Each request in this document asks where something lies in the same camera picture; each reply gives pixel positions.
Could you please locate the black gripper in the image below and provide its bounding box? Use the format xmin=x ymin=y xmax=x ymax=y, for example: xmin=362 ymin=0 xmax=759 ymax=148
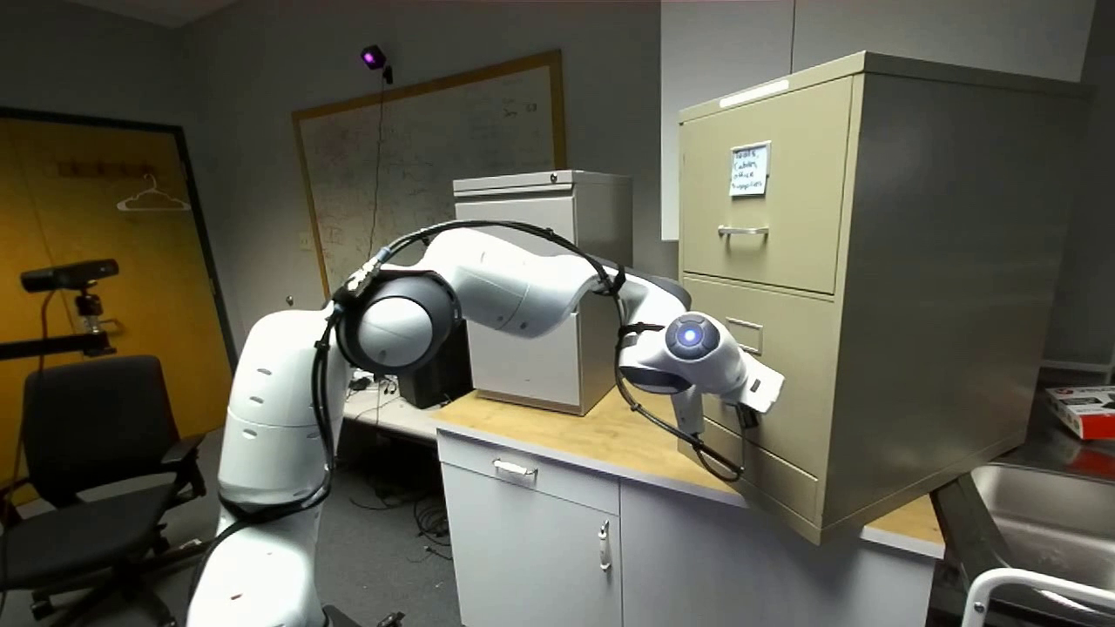
xmin=674 ymin=387 xmax=759 ymax=453

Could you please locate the beige plain filing cabinet drawer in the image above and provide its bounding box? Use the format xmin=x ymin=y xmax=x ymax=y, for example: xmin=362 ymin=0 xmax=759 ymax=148
xmin=674 ymin=275 xmax=842 ymax=492

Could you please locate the silver drawer label holder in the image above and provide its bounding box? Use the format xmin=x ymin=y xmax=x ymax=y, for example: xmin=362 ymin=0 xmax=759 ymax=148
xmin=720 ymin=314 xmax=769 ymax=358

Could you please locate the small grey metal cabinet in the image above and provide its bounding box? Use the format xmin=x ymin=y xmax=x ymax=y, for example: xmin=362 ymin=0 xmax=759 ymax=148
xmin=448 ymin=167 xmax=639 ymax=419

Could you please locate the white paper drawer label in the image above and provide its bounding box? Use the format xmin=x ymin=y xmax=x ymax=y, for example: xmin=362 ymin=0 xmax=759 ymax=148
xmin=725 ymin=140 xmax=776 ymax=204

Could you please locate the beige labelled filing cabinet drawer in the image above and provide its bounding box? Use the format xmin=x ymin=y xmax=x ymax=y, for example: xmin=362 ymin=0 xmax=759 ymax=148
xmin=674 ymin=74 xmax=862 ymax=300

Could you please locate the beige metal filing cabinet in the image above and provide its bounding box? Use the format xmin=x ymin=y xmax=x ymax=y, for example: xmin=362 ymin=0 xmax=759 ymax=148
xmin=674 ymin=45 xmax=1094 ymax=550

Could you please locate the grey counter with wooden top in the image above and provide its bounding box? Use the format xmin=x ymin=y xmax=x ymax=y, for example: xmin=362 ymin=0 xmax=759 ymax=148
xmin=430 ymin=364 xmax=952 ymax=627

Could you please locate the wood framed whiteboard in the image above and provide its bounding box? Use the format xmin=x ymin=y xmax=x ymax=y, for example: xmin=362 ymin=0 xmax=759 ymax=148
xmin=290 ymin=45 xmax=576 ymax=319

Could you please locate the stainless steel sink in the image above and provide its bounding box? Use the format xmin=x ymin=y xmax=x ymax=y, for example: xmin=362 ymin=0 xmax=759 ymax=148
xmin=926 ymin=458 xmax=1115 ymax=627

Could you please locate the red and white box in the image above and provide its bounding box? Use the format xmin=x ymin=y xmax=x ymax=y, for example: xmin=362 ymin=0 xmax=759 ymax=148
xmin=1040 ymin=380 xmax=1115 ymax=445

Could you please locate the white coat hanger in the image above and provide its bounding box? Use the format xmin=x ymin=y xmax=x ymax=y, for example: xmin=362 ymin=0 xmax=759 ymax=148
xmin=111 ymin=177 xmax=195 ymax=219

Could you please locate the black office chair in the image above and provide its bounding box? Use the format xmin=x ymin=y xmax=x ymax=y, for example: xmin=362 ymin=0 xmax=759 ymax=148
xmin=0 ymin=351 xmax=217 ymax=627

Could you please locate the yellow door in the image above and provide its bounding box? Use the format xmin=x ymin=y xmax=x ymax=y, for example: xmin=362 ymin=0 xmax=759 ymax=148
xmin=0 ymin=104 xmax=245 ymax=492

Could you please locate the silver counter door handle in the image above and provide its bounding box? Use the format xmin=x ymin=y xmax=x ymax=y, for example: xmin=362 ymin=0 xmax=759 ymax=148
xmin=592 ymin=515 xmax=617 ymax=580

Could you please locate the silver labelled drawer handle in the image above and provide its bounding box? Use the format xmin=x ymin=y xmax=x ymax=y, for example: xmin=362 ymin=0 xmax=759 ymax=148
xmin=713 ymin=219 xmax=773 ymax=256

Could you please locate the silver counter drawer handle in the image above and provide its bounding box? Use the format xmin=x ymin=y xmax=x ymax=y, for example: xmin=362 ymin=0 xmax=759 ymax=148
xmin=492 ymin=458 xmax=540 ymax=488

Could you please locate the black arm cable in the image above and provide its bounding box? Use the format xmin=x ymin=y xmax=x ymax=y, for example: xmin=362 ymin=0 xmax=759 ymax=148
xmin=186 ymin=218 xmax=751 ymax=560

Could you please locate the white metal rack frame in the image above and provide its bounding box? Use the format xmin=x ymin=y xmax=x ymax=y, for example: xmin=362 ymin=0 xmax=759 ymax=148
xmin=958 ymin=560 xmax=1115 ymax=627

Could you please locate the purple lit camera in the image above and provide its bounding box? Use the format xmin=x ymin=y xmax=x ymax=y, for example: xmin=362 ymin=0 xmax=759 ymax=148
xmin=355 ymin=44 xmax=398 ymax=86

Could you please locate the black camera stand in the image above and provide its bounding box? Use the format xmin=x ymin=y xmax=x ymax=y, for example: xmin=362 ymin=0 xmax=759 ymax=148
xmin=0 ymin=290 xmax=120 ymax=366

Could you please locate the black bar camera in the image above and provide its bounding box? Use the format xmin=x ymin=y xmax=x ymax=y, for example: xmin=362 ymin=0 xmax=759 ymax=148
xmin=18 ymin=256 xmax=120 ymax=297

